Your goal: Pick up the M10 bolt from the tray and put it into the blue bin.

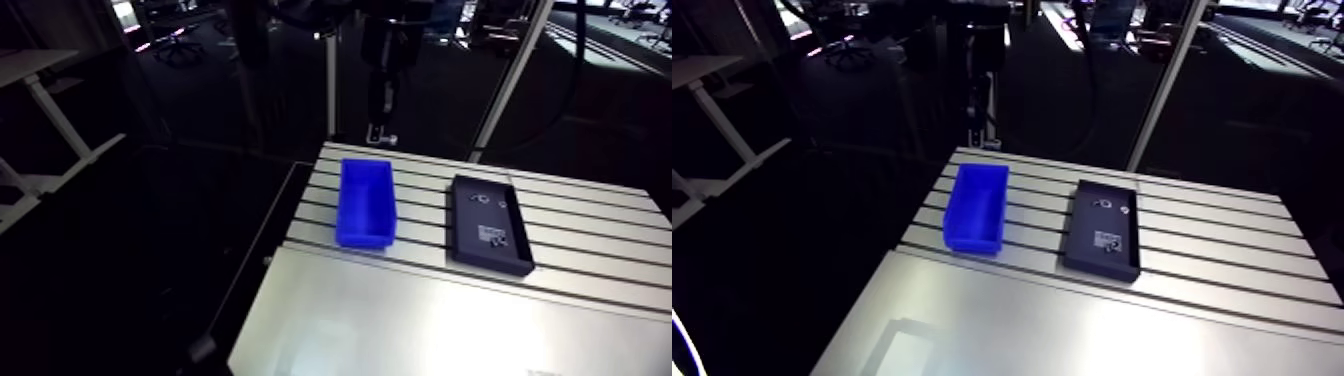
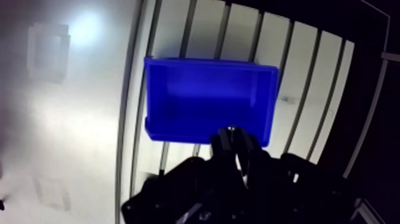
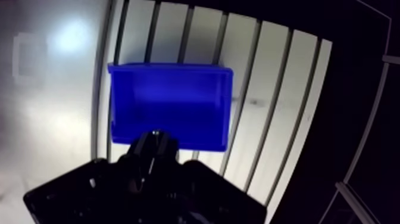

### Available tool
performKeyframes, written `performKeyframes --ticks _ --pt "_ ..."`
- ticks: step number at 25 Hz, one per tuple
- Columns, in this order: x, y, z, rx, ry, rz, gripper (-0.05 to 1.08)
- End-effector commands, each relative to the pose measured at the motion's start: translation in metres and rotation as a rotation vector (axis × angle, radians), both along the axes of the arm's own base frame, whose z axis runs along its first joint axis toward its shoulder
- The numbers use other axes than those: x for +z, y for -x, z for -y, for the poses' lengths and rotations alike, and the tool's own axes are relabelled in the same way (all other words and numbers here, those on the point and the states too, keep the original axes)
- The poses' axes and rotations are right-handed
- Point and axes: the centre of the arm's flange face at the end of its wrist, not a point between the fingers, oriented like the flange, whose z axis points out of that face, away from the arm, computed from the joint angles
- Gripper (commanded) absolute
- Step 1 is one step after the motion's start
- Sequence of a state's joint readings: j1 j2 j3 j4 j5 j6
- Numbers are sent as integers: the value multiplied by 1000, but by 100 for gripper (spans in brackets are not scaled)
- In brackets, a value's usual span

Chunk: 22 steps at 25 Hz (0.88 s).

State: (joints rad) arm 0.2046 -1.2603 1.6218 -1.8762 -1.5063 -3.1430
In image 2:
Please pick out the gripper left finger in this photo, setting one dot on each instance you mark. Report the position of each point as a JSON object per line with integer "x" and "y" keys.
{"x": 200, "y": 184}

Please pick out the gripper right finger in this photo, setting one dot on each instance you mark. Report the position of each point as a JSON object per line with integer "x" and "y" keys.
{"x": 281, "y": 187}

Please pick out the blue bin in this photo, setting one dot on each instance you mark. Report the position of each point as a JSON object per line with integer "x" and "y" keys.
{"x": 200, "y": 103}

